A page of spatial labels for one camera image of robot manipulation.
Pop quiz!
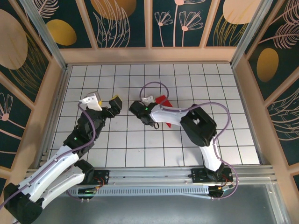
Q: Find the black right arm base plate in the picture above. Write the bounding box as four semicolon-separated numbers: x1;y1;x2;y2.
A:
191;168;234;184

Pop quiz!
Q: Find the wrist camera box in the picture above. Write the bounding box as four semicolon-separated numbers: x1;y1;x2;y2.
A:
78;91;103;112
129;94;156;117

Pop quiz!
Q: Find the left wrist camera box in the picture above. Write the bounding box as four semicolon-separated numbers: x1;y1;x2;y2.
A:
78;91;103;112

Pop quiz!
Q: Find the long aluminium base rail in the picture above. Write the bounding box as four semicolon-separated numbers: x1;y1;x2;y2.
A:
23;165;278;187

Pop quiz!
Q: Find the aluminium corner post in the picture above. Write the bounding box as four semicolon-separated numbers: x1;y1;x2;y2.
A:
20;0;70;70
230;0;280;68

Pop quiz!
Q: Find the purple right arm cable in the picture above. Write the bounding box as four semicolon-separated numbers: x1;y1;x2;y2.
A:
139;81;239;201

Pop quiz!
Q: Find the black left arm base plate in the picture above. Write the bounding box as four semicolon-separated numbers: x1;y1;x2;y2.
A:
77;169;110;185

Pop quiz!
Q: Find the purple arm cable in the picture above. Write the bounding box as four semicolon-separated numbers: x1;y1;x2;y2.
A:
0;102;96;210
139;81;239;201

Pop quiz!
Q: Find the small circuit board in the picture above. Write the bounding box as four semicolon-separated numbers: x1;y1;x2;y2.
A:
209;184;234;199
78;188;98;196

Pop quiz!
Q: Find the grey slotted cable duct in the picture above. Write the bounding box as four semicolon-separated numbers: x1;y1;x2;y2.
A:
46;185;212;200

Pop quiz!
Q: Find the grey metal sheet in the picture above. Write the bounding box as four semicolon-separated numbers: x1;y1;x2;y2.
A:
14;184;288;224

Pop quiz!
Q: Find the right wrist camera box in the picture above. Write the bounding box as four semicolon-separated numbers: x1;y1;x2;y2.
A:
129;94;156;117

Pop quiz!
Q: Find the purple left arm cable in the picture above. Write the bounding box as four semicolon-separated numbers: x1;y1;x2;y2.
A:
0;102;96;210

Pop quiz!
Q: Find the aluminium side rail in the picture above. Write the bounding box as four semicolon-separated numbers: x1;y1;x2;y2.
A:
35;65;72;168

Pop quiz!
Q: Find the red paper sheet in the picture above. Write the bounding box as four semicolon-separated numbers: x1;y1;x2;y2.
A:
155;94;174;129

